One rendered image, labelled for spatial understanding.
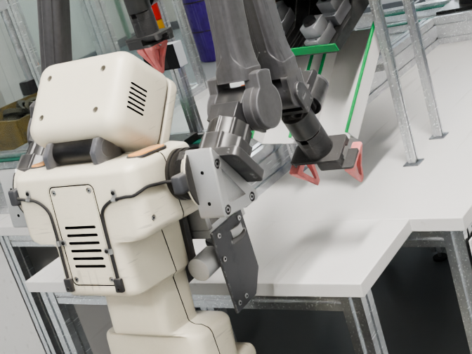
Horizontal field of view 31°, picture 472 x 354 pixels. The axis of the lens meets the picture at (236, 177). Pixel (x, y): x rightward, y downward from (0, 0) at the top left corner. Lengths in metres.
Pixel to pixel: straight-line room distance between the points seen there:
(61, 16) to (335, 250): 0.70
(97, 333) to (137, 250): 1.61
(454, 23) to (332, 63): 1.16
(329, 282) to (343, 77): 0.61
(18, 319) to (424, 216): 1.54
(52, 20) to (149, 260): 0.48
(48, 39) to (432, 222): 0.83
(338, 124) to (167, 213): 0.72
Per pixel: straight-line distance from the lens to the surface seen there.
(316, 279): 1.61
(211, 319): 1.50
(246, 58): 1.38
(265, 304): 1.71
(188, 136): 2.43
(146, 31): 1.99
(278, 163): 2.19
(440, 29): 3.17
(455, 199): 1.80
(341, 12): 1.96
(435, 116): 2.17
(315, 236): 1.79
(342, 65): 2.03
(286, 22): 2.04
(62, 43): 1.60
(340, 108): 1.98
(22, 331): 2.87
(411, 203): 1.83
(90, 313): 2.94
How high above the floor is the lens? 1.56
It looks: 18 degrees down
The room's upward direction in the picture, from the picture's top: 17 degrees counter-clockwise
